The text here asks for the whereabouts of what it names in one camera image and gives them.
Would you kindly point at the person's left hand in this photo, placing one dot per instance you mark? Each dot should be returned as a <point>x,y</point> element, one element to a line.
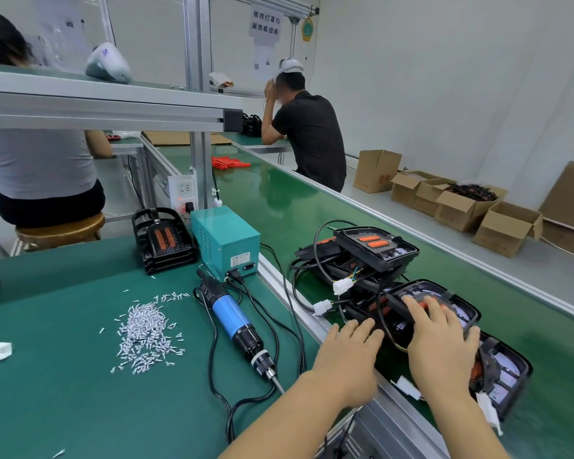
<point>345,365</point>

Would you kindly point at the person's right hand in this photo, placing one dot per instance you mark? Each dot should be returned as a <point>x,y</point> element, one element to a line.
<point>441,358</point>

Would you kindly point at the person's left little finger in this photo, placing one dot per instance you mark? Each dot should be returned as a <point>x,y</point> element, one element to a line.
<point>331,332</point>

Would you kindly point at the person's right middle finger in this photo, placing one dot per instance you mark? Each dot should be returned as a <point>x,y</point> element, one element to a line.
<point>439,310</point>

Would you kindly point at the person's right little finger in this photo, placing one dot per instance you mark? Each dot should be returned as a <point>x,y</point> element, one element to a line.
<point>473,339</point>

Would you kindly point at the person's left middle finger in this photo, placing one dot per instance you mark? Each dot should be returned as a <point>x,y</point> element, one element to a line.
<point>365,328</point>

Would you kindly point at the black lamp housing clear lens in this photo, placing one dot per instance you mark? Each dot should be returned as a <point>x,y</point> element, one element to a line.
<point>459,301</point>

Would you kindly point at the person's left forearm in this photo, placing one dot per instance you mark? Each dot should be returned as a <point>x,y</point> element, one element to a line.
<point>294,418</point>

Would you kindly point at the person's right forearm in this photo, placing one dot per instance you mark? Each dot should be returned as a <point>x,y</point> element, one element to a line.
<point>464,430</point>

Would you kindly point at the black lamp housing white inserts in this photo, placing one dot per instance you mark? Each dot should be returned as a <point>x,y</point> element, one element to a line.
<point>507,372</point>

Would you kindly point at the black lamp housing orange lenses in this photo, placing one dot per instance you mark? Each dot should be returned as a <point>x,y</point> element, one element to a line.
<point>378,248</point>

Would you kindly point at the blue electric screwdriver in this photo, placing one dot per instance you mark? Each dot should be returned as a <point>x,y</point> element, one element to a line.
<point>229,313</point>

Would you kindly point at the open empty cardboard box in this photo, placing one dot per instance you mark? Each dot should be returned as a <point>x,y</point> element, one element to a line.
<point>414,193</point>

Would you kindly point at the green conveyor belt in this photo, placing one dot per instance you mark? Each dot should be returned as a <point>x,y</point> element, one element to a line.
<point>277,205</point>

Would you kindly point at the teal power supply box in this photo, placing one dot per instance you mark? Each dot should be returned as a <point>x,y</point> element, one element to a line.
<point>222,238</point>

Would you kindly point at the small closed cardboard box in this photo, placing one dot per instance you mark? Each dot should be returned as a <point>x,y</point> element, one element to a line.
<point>375,172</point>

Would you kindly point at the large flat cardboard box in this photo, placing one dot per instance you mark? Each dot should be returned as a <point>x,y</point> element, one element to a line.
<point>571,205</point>

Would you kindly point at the pile of silver screws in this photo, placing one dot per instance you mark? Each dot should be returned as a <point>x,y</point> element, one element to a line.
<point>146,334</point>

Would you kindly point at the stack of black lamp housings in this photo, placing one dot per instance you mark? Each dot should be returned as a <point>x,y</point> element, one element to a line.
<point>162,243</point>

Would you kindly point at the orange plastic parts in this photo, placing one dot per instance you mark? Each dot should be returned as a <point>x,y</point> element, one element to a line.
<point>227,162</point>

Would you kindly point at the white power strip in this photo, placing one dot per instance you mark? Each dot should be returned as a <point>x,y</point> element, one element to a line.
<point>182,191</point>

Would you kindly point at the pile of black parts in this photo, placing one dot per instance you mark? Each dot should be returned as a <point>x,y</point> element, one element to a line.
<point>252,125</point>

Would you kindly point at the flat cardboard sheet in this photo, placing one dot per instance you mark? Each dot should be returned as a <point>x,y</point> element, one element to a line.
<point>181,138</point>

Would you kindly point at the white cap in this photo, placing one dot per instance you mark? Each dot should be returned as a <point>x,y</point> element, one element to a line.
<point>289,65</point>

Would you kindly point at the wooden stool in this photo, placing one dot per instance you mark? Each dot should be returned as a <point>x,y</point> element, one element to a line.
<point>60,231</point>

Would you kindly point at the yellow green hanging tag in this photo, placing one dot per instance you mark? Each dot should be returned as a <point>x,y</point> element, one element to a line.
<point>307,29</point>

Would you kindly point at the white paper sign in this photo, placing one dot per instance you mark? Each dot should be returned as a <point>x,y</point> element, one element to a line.
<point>265,22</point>

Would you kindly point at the white handheld scanner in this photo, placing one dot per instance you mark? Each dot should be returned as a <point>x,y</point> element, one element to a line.
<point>107,64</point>

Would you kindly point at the aluminium frame shelf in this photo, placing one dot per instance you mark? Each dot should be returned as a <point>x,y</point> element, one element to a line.
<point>100,107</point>

